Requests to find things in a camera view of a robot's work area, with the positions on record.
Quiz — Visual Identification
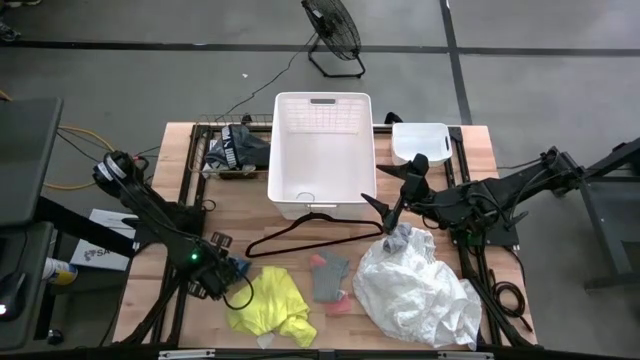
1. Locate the large white cloth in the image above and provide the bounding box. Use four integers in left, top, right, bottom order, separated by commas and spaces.
351, 225, 484, 351

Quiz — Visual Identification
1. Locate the black rig frame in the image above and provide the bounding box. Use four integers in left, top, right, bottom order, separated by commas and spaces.
112, 122, 539, 351

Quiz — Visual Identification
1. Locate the black side desk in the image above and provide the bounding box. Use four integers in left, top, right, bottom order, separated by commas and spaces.
0, 222, 56, 351

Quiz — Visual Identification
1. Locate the wire basket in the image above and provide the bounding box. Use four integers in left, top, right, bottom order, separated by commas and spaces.
191, 113, 275, 180

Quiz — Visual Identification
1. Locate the dark underwear with white lettering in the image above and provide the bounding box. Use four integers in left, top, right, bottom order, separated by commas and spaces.
204, 123, 272, 175

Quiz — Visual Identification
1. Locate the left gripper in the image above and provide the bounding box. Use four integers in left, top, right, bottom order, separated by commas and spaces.
188, 231, 239, 301

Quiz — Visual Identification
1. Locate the black clothes hanger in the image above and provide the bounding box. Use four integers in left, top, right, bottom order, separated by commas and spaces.
244, 191, 387, 259

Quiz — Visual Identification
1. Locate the silver metal bracket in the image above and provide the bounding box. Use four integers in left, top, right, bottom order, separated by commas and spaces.
158, 349, 216, 360
438, 351, 494, 360

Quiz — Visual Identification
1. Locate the black metal stand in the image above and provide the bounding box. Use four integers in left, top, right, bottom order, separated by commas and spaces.
579, 137, 640, 291

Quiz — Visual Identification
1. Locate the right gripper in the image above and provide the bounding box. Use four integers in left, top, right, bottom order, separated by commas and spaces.
360, 153, 441, 235

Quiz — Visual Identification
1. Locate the small grey sock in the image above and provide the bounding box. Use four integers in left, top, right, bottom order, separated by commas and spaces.
381, 222, 415, 254

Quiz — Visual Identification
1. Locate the yellow cloth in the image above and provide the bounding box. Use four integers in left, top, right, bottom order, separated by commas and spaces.
225, 265, 318, 349

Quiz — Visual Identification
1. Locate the white printed box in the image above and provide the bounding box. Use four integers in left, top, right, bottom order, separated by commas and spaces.
68, 208, 140, 272

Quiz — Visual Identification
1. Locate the large white laundry basket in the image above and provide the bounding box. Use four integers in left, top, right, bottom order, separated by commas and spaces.
266, 91, 378, 222

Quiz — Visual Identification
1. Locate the black flat panel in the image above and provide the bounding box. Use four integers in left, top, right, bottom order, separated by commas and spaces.
0, 97, 64, 229

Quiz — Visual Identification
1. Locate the grey sock with pink cuff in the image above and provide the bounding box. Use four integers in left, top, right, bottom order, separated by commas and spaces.
308, 250, 354, 317

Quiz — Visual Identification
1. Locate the yellow cable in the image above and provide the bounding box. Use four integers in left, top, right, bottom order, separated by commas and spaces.
43, 124, 117, 192

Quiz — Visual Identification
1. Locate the white yellow spray can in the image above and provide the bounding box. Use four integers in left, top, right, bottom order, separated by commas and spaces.
41, 256, 80, 287

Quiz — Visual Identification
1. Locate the person's shoe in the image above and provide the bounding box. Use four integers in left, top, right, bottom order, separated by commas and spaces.
0, 20, 21, 44

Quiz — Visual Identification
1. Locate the black floor fan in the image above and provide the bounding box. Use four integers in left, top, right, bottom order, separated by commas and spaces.
300, 0, 367, 80

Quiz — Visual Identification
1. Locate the black computer mouse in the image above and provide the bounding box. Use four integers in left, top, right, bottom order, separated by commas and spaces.
0, 272, 27, 321

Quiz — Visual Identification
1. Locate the black fan cable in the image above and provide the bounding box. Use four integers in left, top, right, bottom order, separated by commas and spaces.
213, 32, 319, 122

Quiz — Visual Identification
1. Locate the black coiled cable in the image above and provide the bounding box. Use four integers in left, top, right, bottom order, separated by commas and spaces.
491, 267, 535, 334

